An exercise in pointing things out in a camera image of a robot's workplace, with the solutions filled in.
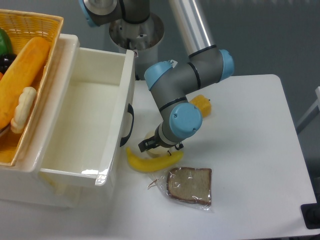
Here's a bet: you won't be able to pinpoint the orange baguette loaf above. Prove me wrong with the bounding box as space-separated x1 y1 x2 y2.
0 36 51 129

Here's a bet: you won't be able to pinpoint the black drawer handle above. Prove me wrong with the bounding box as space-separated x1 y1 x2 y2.
119 103 135 147

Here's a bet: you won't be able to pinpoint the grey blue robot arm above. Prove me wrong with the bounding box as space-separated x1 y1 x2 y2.
79 0 235 152

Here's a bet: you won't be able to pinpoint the yellow woven basket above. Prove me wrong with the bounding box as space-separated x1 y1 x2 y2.
0 9 64 167

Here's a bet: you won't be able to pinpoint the yellow banana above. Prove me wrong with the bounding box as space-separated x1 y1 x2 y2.
125 147 184 173

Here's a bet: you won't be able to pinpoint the green bell pepper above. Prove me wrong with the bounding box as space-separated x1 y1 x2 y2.
0 28 13 55

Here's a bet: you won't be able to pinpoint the bread slice in plastic bag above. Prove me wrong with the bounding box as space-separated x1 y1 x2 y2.
148 166 213 212

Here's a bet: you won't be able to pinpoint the pale white pear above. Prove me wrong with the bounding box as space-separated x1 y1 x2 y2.
144 131 170 158

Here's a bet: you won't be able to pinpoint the white frame at right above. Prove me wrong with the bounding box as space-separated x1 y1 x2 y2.
295 86 320 135

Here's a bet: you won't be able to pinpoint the white plastic drawer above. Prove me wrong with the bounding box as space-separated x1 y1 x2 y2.
37 46 136 188

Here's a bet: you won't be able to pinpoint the white drawer cabinet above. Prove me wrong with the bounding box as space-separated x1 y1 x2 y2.
0 34 118 210

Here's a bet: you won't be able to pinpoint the cream white pastry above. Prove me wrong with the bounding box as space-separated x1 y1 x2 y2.
10 86 37 134

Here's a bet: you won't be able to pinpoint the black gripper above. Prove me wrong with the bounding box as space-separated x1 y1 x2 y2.
138 136 184 153

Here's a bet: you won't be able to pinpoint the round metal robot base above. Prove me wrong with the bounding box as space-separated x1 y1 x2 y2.
109 13 165 81

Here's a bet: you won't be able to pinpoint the dark purple grapes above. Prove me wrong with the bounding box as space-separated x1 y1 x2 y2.
0 53 17 74

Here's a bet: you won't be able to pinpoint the yellow bell pepper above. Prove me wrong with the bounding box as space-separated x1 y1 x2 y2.
189 94 212 118

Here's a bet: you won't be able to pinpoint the black object at table edge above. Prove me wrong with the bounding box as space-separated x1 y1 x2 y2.
300 203 320 230

